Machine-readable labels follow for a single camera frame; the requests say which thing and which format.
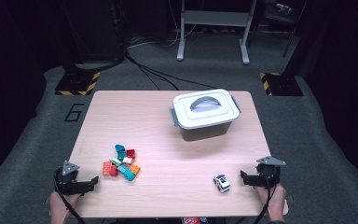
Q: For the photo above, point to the person's right hand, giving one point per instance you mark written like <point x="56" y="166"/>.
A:
<point x="276" y="202"/>

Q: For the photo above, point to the grey tape strip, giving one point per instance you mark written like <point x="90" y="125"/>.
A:
<point x="290" y="199"/>

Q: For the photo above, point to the pink white toy block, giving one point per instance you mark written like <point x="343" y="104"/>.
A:
<point x="127" y="160"/>

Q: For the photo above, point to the red toy block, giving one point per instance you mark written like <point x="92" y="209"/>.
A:
<point x="130" y="153"/>
<point x="114" y="171"/>

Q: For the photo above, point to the white toy car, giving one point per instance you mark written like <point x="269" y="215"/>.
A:
<point x="221" y="183"/>

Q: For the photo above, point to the salmon orange toy block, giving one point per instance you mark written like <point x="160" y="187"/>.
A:
<point x="107" y="168"/>

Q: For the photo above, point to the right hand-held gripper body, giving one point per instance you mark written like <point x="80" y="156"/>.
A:
<point x="268" y="174"/>

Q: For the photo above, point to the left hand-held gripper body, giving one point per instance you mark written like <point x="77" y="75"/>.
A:
<point x="66" y="183"/>

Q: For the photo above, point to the dark cabinet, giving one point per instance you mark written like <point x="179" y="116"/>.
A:
<point x="96" y="31"/>

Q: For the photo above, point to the person's left hand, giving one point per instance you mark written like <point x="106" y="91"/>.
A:
<point x="59" y="208"/>

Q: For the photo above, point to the clear brown storage box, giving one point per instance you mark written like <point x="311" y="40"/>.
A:
<point x="205" y="132"/>

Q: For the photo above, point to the red printed item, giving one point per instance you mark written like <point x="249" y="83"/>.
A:
<point x="191" y="221"/>

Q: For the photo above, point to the blue slanted toy block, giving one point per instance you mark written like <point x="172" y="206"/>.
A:
<point x="120" y="147"/>

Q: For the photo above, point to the green toy block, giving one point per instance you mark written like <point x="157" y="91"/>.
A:
<point x="116" y="161"/>

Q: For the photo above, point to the grey camera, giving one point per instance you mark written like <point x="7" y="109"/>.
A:
<point x="283" y="7"/>

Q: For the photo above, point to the black tripod leg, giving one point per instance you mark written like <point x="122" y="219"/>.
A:
<point x="289" y="43"/>

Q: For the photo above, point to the black stand post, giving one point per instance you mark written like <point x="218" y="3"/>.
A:
<point x="292" y="68"/>
<point x="71" y="67"/>

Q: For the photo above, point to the black yellow striped floor plate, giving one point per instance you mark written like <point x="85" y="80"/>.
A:
<point x="284" y="85"/>
<point x="74" y="84"/>

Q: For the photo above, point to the white metal desk frame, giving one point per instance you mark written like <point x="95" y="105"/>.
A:
<point x="214" y="18"/>

